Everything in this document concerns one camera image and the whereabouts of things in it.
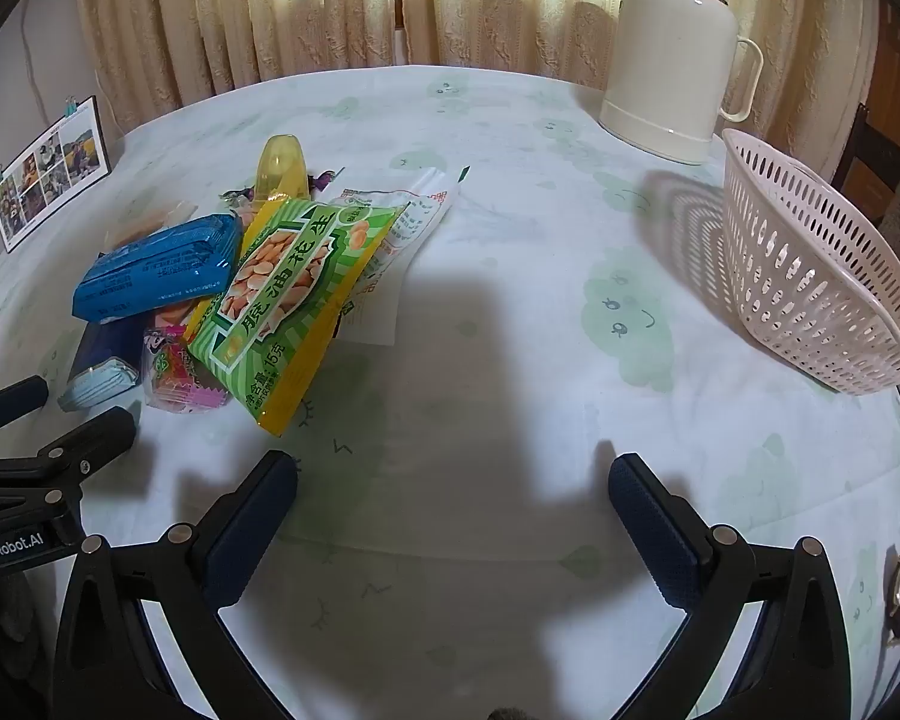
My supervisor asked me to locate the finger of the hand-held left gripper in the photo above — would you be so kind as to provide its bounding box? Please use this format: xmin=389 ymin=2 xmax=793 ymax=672
xmin=0 ymin=406 xmax=137 ymax=533
xmin=0 ymin=375 xmax=50 ymax=458

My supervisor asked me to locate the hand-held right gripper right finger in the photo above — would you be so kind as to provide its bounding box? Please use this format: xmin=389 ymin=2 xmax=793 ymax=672
xmin=607 ymin=454 xmax=852 ymax=720

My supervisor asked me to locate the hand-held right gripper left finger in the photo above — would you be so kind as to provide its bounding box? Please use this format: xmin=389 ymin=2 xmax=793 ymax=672
xmin=51 ymin=450 xmax=301 ymax=720

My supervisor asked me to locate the pink candy packet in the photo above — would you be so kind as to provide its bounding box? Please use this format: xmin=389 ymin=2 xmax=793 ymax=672
xmin=141 ymin=306 xmax=230 ymax=413

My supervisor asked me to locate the blue snack packet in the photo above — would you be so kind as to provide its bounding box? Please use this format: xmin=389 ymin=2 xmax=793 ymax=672
xmin=71 ymin=214 xmax=242 ymax=325

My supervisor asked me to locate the green peanut snack packet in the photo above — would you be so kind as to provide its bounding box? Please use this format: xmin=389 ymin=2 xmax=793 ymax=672
xmin=186 ymin=199 xmax=413 ymax=437

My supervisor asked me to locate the white plastic basket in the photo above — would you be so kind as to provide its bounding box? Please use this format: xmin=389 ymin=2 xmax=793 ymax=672
xmin=720 ymin=127 xmax=900 ymax=397

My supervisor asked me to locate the yellow jelly cup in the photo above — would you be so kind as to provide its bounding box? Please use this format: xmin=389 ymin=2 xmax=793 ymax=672
xmin=249 ymin=135 xmax=312 ymax=230

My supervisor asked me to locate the white snack packet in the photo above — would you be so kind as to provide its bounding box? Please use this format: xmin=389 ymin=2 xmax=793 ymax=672
xmin=322 ymin=167 xmax=471 ymax=346

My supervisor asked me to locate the dark blue and teal packet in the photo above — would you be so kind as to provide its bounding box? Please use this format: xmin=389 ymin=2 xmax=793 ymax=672
xmin=56 ymin=315 xmax=143 ymax=412

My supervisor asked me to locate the pale green printed tablecloth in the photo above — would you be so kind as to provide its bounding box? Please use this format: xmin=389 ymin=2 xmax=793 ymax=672
xmin=0 ymin=64 xmax=900 ymax=720

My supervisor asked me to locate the photo collage board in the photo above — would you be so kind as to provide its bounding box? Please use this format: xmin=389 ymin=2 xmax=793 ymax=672
xmin=0 ymin=96 xmax=112 ymax=253

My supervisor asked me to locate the purple wrapped candy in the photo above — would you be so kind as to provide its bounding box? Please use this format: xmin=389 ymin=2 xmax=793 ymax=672
xmin=221 ymin=171 xmax=338 ymax=205

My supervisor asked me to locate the dark wooden chair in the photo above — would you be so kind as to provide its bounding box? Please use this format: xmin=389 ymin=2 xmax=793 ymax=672
xmin=831 ymin=101 xmax=900 ymax=226

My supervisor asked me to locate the beige patterned curtain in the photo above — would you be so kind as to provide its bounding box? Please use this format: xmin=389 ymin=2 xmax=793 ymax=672
xmin=75 ymin=0 xmax=882 ymax=112

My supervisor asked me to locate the cream white thermos jug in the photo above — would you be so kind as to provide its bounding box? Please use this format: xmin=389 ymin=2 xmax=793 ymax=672
xmin=598 ymin=0 xmax=764 ymax=166

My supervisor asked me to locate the grey wall cable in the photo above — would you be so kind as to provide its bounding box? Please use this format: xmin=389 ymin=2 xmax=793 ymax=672
xmin=16 ymin=11 xmax=50 ymax=117

